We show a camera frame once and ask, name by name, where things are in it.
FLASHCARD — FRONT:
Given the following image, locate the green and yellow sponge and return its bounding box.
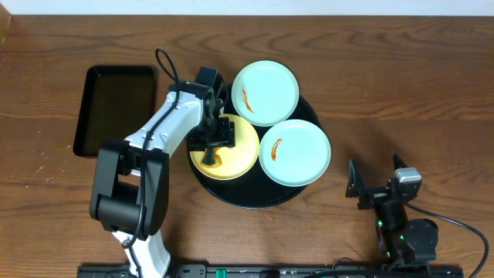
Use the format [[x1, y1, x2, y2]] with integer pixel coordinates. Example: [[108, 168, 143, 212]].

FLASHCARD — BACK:
[[201, 147, 222, 168]]

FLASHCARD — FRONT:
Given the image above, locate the yellow plate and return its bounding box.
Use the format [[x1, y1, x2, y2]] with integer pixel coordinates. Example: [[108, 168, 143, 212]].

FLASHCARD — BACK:
[[189, 114, 259, 181]]

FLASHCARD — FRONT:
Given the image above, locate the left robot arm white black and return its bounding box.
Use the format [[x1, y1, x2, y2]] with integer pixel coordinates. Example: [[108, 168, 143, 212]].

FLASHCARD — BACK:
[[90, 77, 235, 277]]

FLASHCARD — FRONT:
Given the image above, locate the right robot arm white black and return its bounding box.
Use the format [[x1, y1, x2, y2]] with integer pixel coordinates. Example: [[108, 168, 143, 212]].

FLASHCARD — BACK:
[[345, 155, 438, 266]]

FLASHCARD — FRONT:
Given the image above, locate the black round tray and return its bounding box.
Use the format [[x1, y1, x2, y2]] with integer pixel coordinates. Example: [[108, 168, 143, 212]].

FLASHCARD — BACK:
[[186, 96, 321, 209]]

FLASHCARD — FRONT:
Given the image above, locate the black rectangular tray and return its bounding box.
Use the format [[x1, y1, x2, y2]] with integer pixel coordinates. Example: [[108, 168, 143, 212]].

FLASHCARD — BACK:
[[73, 65, 157, 157]]

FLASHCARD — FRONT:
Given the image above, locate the mint plate at back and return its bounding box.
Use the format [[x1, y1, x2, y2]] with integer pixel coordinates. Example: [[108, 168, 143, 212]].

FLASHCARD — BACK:
[[231, 60, 299, 127]]

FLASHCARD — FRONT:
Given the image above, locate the mint plate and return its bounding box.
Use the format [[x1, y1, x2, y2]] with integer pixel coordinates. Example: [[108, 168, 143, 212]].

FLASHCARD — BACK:
[[259, 119, 332, 187], [231, 60, 299, 127]]

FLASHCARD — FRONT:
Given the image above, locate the mint plate at right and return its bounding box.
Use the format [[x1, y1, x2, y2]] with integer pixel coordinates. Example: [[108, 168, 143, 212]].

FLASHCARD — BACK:
[[259, 119, 332, 187]]

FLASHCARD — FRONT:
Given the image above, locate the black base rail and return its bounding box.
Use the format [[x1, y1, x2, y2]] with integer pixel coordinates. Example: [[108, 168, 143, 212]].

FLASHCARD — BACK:
[[76, 263, 464, 278]]

